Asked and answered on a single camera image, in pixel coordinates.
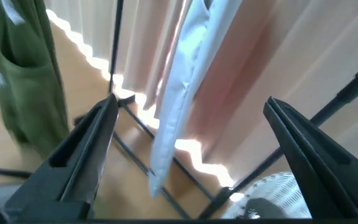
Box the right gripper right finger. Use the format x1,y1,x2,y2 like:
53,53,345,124
262,95,358,218

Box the green garment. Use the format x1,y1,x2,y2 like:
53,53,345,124
0,0,71,158

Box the white laundry basket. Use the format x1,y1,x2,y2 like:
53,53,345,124
221,171,313,220

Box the pale grey shorts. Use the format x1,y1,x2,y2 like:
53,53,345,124
147,0,244,198

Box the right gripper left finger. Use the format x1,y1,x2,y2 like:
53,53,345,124
4,92,120,222

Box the black clothes rack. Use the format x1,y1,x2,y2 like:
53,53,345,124
73,0,358,220

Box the black cable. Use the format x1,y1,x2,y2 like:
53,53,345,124
0,167,34,180

